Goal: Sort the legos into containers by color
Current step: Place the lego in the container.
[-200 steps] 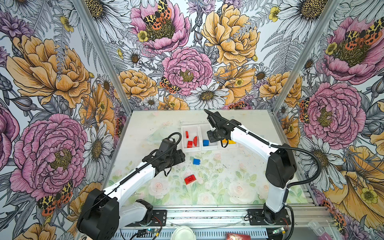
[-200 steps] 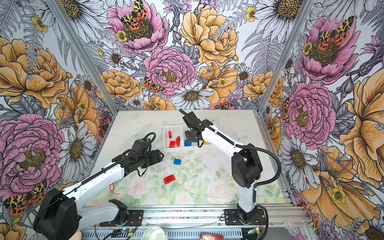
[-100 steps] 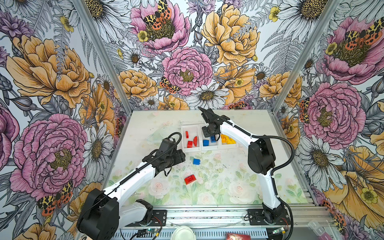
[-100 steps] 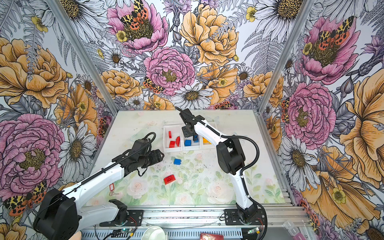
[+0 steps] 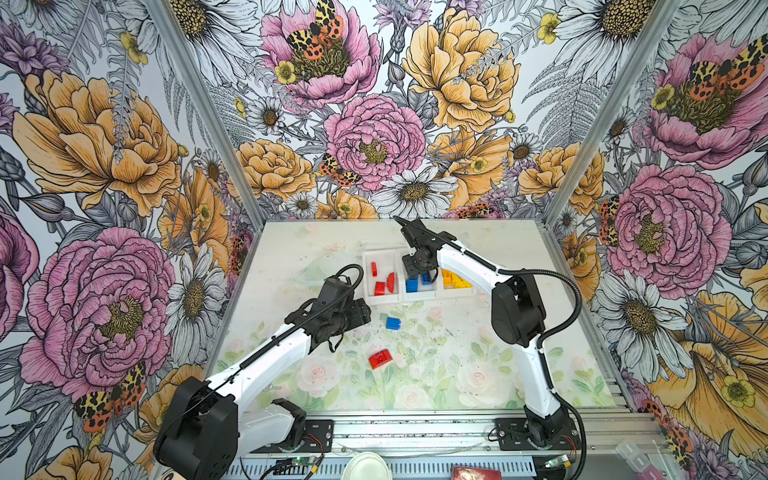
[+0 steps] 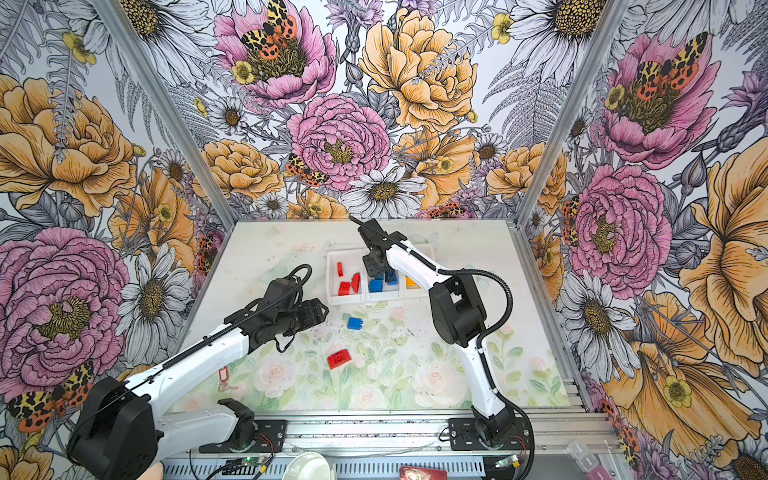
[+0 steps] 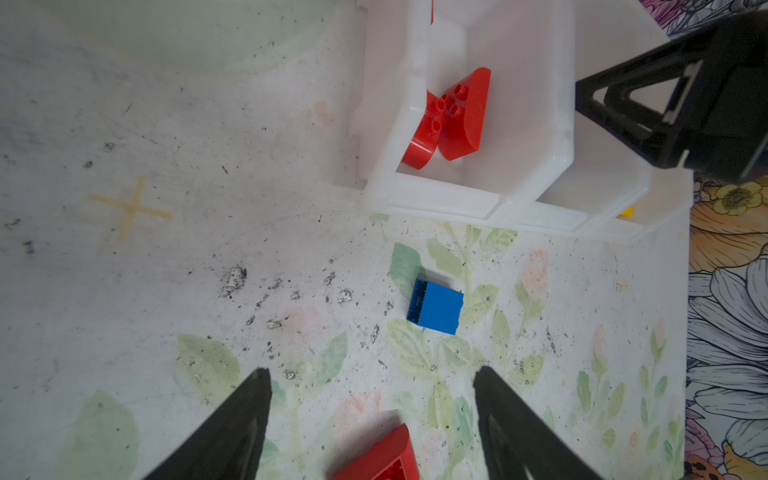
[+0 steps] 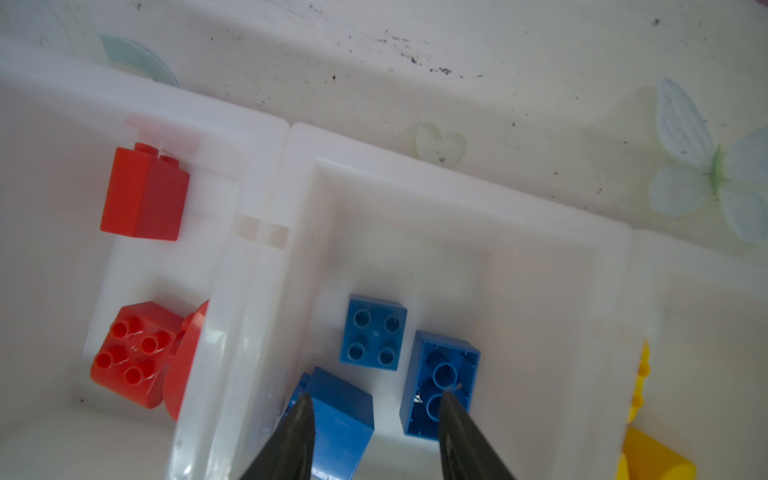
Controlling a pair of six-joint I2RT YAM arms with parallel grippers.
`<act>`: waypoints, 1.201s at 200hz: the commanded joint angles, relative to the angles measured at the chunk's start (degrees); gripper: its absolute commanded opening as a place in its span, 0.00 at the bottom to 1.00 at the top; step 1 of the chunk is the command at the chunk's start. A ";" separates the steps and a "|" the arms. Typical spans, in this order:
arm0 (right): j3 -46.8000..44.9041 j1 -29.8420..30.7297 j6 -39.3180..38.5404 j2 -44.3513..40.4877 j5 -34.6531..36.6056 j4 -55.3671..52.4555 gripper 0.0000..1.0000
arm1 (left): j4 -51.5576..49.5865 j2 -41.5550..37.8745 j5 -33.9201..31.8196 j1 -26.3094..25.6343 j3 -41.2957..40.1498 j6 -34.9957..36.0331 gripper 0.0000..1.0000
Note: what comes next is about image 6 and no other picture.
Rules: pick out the red lego brick long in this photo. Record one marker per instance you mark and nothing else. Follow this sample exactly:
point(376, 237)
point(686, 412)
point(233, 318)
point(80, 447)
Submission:
point(355, 283)

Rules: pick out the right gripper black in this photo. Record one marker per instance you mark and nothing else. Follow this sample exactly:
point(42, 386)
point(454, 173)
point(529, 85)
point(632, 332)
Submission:
point(371, 270)

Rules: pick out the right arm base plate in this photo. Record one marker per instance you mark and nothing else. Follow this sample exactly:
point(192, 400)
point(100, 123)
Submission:
point(463, 436)

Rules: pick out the red box at bottom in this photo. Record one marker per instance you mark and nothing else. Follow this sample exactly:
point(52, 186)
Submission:
point(420, 473)

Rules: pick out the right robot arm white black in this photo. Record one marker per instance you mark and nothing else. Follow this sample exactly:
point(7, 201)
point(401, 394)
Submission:
point(458, 315)

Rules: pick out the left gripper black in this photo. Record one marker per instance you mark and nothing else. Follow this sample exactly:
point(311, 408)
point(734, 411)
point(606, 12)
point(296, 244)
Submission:
point(312, 314)

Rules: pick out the yellow lego brick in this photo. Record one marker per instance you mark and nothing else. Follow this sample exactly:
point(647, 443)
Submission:
point(411, 281)

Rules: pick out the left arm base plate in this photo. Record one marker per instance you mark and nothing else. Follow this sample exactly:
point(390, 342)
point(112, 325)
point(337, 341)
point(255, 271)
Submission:
point(262, 436)

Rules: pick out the white round bowl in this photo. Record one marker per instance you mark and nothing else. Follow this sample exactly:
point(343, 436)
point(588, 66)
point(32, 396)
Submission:
point(309, 466)

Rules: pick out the aluminium frame rail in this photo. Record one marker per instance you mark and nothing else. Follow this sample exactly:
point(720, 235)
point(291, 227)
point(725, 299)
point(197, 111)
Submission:
point(399, 433)

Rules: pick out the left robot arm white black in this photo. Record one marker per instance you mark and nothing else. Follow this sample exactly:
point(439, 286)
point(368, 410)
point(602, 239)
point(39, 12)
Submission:
point(125, 427)

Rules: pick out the clear plastic container corner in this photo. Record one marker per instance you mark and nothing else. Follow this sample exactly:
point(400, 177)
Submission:
point(587, 462)

